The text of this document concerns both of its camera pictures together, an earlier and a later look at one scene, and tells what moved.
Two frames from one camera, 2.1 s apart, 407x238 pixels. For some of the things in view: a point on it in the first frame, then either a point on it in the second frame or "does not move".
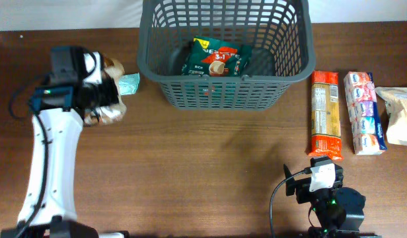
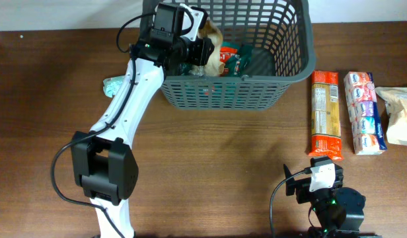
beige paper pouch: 400,104 does not move
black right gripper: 302,192 does not move
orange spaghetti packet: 325,116 does not move
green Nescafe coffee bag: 215,58 does not move
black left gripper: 108,94 -> 204,51
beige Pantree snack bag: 112,113 -> 213,67
